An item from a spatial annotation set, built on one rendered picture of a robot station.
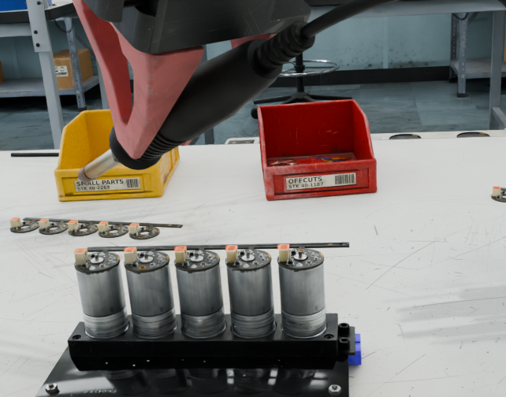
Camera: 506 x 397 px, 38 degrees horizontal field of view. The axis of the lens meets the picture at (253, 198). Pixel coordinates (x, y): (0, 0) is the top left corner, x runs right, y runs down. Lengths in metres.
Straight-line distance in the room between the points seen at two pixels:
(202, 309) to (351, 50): 4.43
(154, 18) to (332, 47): 4.58
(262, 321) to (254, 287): 0.02
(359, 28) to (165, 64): 4.55
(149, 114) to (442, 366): 0.23
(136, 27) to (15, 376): 0.27
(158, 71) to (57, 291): 0.32
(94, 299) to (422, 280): 0.22
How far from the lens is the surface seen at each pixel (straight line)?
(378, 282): 0.51
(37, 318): 0.51
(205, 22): 0.24
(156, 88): 0.25
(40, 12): 2.89
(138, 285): 0.41
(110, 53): 0.29
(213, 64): 0.26
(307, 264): 0.39
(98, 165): 0.36
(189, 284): 0.40
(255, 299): 0.40
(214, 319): 0.41
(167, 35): 0.23
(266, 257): 0.40
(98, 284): 0.41
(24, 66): 5.30
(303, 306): 0.40
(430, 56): 4.83
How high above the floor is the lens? 0.98
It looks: 20 degrees down
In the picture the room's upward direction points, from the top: 4 degrees counter-clockwise
